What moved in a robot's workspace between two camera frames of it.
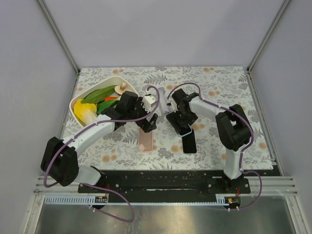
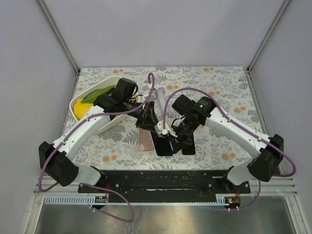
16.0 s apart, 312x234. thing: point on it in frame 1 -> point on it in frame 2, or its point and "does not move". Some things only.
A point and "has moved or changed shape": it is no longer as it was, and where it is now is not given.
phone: x=189 y=143 does not move
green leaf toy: x=99 y=94 does not move
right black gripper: x=182 y=121 -> x=179 y=132
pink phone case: x=145 y=141 does not move
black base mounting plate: x=164 y=186 does not move
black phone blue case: x=185 y=131 has moved or changed shape
